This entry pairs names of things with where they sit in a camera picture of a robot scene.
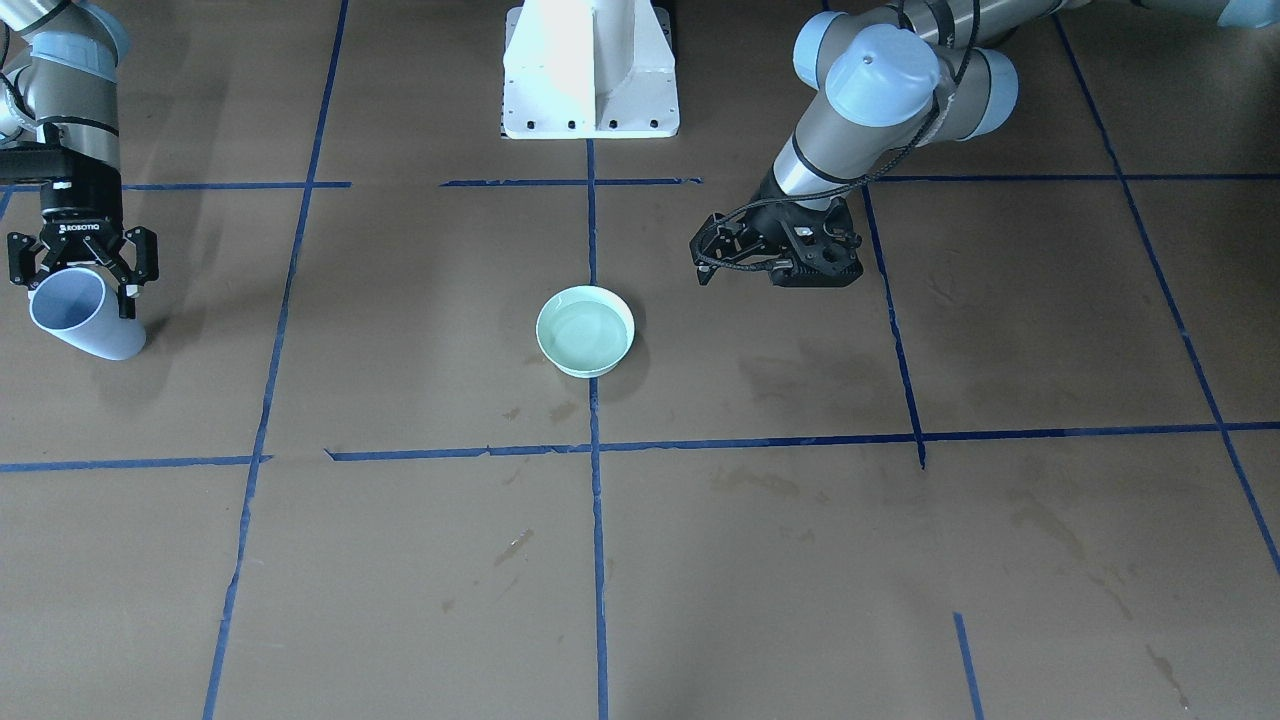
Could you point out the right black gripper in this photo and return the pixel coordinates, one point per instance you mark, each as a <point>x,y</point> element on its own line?
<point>80,208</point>

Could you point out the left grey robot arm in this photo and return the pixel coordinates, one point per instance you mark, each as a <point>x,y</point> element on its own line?
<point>886,82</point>

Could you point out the light green bowl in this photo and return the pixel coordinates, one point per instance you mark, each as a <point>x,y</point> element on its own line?
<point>586,331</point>

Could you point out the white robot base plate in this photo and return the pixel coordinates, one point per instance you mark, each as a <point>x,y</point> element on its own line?
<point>589,69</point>

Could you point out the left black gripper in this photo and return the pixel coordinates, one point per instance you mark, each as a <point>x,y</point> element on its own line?
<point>768,219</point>

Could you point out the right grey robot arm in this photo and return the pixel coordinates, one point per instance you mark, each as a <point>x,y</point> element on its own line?
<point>61,135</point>

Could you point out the blue-grey plastic cup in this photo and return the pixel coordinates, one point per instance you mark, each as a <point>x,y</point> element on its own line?
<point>76,306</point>

